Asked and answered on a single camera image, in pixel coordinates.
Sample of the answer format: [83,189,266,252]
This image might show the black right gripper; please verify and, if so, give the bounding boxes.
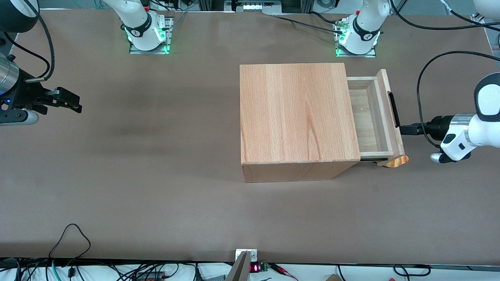
[0,79,83,115]

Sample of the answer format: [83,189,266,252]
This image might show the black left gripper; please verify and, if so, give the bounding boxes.
[399,116,454,140]

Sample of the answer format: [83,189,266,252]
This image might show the black drawer handle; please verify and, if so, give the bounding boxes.
[388,91,401,128]

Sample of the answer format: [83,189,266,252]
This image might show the light wooden drawer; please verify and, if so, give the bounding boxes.
[346,69,406,161]

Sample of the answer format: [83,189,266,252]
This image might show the light wooden drawer cabinet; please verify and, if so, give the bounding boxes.
[239,62,361,183]

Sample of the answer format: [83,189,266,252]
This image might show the orange-brown rounded object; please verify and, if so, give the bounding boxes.
[377,155,409,168]

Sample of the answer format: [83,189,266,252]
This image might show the red clip leads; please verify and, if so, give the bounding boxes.
[270,263,300,281]

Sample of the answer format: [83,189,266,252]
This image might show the orange and black device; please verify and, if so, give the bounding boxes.
[135,271,167,281]

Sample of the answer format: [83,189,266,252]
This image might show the white power strip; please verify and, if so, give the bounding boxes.
[234,0,282,12]

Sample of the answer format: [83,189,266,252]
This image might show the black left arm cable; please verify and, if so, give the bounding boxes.
[389,0,500,149]

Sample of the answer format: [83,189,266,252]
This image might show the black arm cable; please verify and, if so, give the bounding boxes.
[3,33,52,68]
[23,0,55,83]
[389,0,500,149]

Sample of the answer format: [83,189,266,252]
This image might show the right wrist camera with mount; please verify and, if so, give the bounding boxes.
[0,109,40,126]

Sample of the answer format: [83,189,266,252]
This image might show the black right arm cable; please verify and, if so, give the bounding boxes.
[3,33,52,68]
[23,0,55,83]

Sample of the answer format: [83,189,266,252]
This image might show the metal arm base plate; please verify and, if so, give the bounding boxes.
[129,16,175,55]
[334,21,378,58]

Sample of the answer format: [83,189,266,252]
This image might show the thin black looped cable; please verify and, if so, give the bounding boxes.
[49,223,91,260]

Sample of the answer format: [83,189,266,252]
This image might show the silver aluminium profile bracket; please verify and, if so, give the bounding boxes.
[470,13,500,30]

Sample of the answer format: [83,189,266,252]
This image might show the black curled cable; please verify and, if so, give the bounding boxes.
[392,264,432,278]

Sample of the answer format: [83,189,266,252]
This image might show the black cable on table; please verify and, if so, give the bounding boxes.
[271,14,339,33]
[309,11,342,25]

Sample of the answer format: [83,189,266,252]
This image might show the small metal bracket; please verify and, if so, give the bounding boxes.
[235,249,259,262]

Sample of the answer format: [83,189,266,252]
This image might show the beige angled mount post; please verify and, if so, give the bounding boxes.
[225,251,252,281]

